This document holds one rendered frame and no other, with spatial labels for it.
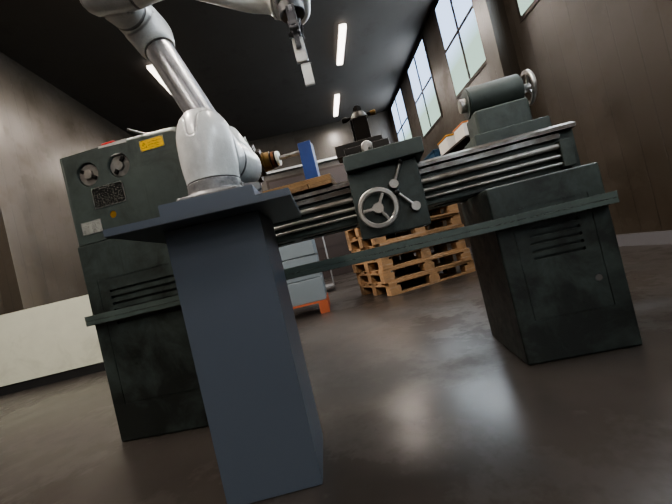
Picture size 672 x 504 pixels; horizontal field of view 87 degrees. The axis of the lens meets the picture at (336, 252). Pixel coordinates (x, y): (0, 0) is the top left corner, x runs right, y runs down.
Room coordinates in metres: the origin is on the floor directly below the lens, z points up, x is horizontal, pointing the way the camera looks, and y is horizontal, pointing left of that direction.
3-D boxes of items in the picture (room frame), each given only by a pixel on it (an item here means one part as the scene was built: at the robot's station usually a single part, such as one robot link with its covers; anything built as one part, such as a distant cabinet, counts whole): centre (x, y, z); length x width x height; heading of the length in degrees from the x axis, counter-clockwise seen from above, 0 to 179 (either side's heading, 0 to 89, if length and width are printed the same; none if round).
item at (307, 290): (4.19, 0.82, 0.58); 1.20 x 0.77 x 1.15; 91
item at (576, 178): (1.51, -0.83, 0.34); 0.44 x 0.40 x 0.68; 172
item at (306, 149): (1.65, 0.02, 1.00); 0.08 x 0.06 x 0.23; 172
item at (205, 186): (1.04, 0.28, 0.83); 0.22 x 0.18 x 0.06; 92
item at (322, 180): (1.65, 0.07, 0.89); 0.36 x 0.30 x 0.04; 172
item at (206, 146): (1.05, 0.30, 0.97); 0.18 x 0.16 x 0.22; 172
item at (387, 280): (4.45, -0.87, 0.44); 1.25 x 0.86 x 0.89; 110
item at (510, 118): (1.53, -0.83, 1.01); 0.30 x 0.20 x 0.29; 82
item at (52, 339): (4.30, 2.67, 0.38); 2.06 x 1.65 x 0.77; 92
